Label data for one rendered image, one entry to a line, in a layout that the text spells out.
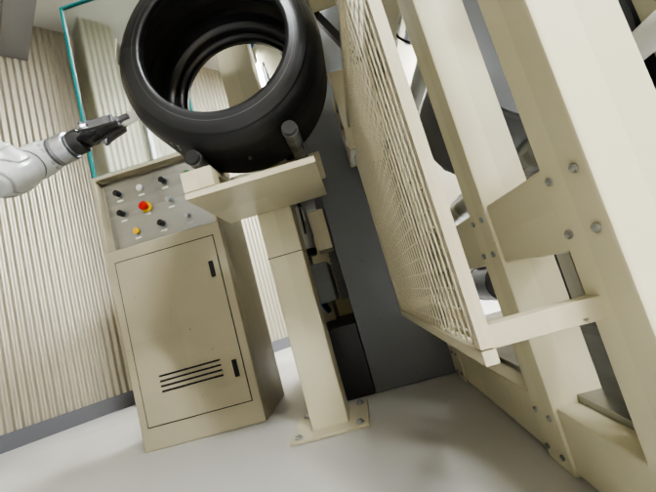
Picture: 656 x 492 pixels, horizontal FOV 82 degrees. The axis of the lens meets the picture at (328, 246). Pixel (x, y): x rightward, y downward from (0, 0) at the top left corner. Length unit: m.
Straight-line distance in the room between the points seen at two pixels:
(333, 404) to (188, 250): 0.93
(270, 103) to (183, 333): 1.12
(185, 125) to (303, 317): 0.72
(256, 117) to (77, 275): 3.05
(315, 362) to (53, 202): 3.17
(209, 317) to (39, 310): 2.25
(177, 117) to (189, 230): 0.79
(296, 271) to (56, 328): 2.75
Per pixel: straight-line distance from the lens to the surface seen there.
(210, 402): 1.83
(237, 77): 1.63
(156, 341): 1.88
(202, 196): 1.10
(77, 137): 1.41
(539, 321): 0.53
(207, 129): 1.11
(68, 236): 4.00
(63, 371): 3.81
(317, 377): 1.38
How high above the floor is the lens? 0.43
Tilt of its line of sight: 8 degrees up
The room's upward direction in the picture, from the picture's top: 16 degrees counter-clockwise
